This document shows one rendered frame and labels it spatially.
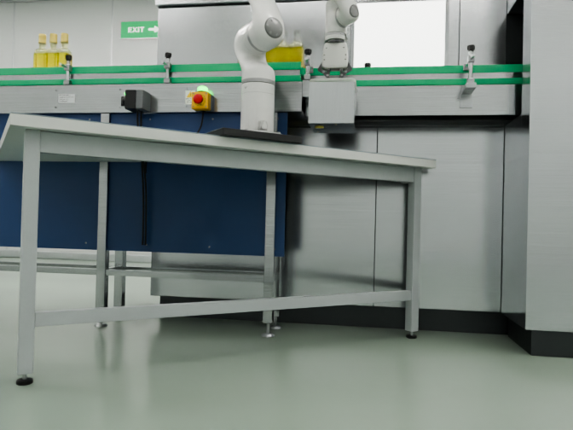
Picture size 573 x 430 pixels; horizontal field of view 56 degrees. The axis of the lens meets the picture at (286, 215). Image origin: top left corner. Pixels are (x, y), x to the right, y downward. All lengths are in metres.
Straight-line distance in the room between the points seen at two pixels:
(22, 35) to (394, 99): 5.30
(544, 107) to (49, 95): 2.04
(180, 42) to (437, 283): 1.66
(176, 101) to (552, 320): 1.70
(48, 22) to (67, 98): 4.29
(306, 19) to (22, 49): 4.75
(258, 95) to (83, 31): 4.81
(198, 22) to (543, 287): 1.92
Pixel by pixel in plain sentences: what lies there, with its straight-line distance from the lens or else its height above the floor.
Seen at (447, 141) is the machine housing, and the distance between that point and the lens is 2.51.
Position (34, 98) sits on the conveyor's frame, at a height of 0.99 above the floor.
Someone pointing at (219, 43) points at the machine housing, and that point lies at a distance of 2.70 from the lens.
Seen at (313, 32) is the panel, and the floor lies 1.34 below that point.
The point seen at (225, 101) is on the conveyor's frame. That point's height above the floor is 0.97.
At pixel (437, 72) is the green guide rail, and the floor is 1.10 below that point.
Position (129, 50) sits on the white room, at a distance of 6.27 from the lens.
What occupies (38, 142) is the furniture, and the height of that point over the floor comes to 0.68.
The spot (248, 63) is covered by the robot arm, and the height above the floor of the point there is 1.03.
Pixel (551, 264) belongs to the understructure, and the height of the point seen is 0.34.
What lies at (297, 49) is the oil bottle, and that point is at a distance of 2.42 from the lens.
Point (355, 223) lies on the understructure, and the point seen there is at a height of 0.47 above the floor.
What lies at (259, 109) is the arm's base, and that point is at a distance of 1.90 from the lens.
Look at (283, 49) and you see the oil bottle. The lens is 2.43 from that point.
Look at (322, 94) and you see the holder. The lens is 2.04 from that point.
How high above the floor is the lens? 0.47
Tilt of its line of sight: 1 degrees up
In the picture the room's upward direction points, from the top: 1 degrees clockwise
